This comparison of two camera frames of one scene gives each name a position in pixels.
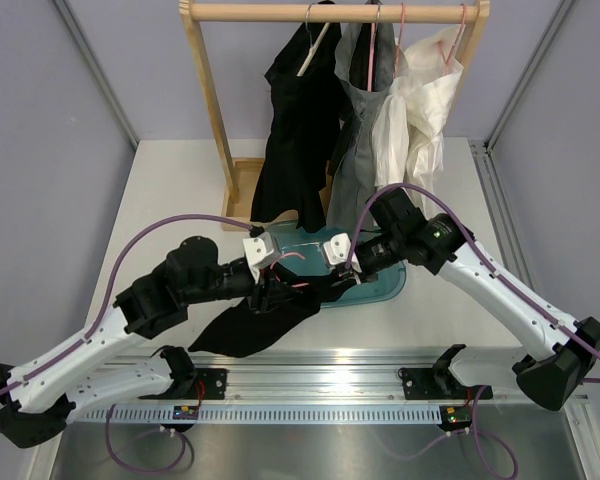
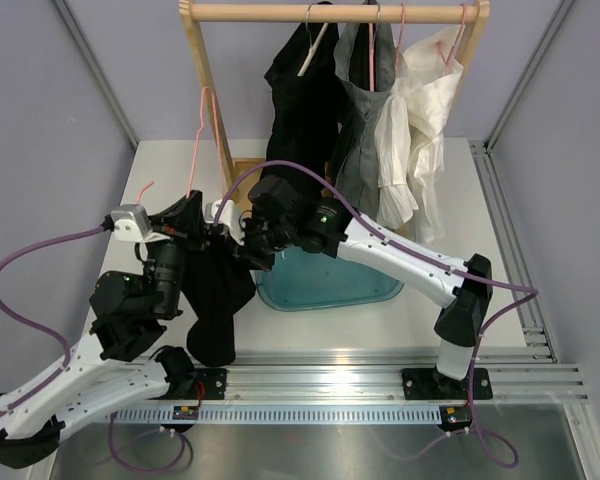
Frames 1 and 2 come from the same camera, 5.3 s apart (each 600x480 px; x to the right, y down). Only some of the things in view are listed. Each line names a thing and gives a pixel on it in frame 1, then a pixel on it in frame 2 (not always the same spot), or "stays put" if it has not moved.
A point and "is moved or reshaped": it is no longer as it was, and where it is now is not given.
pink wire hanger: x=282 y=255 to x=196 y=145
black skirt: x=275 y=305 is moved or reshaped
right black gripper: x=337 y=275 to x=247 y=251
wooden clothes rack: x=240 y=176 stays put
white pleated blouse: x=390 y=135 stays put
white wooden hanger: x=312 y=50 stays put
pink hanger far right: x=455 y=42 stays put
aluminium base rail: x=350 y=374 stays put
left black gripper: x=271 y=295 to x=185 y=222
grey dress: x=364 y=63 stays put
